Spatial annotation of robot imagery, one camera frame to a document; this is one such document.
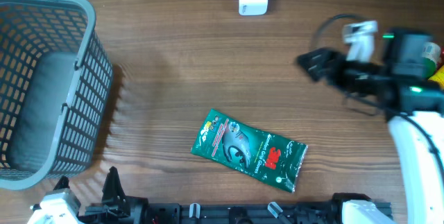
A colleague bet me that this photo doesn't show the green lid jar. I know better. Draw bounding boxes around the green lid jar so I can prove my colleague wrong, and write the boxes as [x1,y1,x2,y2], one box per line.
[422,42,441,78]

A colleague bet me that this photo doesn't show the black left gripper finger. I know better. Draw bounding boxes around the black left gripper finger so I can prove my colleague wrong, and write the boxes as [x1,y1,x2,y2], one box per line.
[101,166,126,207]
[53,176,69,191]

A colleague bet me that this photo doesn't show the green 3M gloves packet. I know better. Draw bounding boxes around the green 3M gloves packet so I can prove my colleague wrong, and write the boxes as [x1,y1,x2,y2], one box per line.
[191,109,308,193]

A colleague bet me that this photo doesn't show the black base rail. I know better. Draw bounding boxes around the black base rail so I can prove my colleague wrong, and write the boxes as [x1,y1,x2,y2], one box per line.
[84,196,393,224]

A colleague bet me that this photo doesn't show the red chilli sauce bottle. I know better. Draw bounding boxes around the red chilli sauce bottle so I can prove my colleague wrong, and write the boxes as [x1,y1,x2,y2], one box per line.
[428,51,444,89]

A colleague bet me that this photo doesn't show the grey plastic shopping basket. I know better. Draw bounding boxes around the grey plastic shopping basket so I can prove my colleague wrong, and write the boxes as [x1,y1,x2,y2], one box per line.
[1,0,113,190]

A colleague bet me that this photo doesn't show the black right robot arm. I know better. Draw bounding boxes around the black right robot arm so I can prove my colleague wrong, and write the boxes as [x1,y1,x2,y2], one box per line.
[296,28,443,223]

